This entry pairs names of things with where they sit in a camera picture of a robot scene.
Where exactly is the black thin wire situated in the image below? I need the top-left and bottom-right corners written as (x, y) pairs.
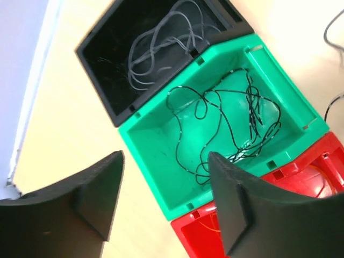
top-left (166, 67), bottom-right (282, 186)

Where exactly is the green plastic bin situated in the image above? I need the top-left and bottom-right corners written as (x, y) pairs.
top-left (119, 34), bottom-right (329, 220)

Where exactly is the thin wire bundle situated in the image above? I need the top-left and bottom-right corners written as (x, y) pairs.
top-left (323, 9), bottom-right (344, 121)

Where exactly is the black plastic bin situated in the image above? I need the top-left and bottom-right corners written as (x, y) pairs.
top-left (76, 0), bottom-right (254, 127)

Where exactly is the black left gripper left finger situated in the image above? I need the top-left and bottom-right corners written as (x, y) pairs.
top-left (1, 150), bottom-right (125, 257)

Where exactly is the red plastic bin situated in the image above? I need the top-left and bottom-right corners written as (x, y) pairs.
top-left (171, 132), bottom-right (343, 258)

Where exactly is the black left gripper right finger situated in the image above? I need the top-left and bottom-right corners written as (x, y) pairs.
top-left (208, 152), bottom-right (343, 257)

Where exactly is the grey thin wire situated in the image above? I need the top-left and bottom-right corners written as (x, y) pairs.
top-left (127, 0), bottom-right (223, 91)

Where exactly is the orange thin wire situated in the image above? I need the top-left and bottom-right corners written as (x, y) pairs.
top-left (198, 165), bottom-right (338, 233)

